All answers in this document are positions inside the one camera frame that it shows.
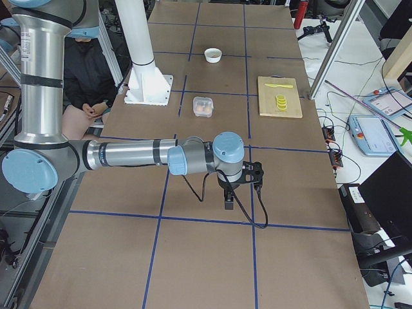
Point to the seated person in black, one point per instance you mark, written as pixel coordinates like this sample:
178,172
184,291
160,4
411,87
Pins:
88,86

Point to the teach pendant near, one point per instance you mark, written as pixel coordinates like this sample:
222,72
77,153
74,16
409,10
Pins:
372,136

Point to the yellow lemon slice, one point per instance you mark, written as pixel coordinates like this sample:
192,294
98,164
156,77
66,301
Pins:
280,101
281,105
279,97

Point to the black tripod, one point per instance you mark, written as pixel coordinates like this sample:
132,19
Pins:
322,28

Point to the yellow plastic knife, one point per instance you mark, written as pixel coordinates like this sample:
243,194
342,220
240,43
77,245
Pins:
278,85

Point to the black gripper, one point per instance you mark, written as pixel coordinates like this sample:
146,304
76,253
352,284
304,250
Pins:
226,186

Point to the teach pendant far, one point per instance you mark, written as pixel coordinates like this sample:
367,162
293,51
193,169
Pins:
391,102

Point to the aluminium frame post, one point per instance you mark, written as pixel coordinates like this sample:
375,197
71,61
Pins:
348,19

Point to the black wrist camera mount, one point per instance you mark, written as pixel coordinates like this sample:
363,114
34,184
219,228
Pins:
252,172

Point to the bamboo cutting board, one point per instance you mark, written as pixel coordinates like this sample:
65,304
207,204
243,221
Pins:
267,98

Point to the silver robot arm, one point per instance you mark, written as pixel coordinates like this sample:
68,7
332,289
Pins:
43,156

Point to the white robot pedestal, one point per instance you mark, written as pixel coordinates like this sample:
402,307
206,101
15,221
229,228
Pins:
147,85

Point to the red bottle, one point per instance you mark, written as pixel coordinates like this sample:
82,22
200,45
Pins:
300,14

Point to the clear plastic egg box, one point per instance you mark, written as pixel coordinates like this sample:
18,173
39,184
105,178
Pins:
205,102

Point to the white bowl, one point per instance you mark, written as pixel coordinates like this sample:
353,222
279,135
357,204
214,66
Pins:
213,55

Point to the black computer box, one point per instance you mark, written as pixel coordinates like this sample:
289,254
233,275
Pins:
379,215

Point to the teach pendant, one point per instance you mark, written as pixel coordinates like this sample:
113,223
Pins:
372,136
391,102

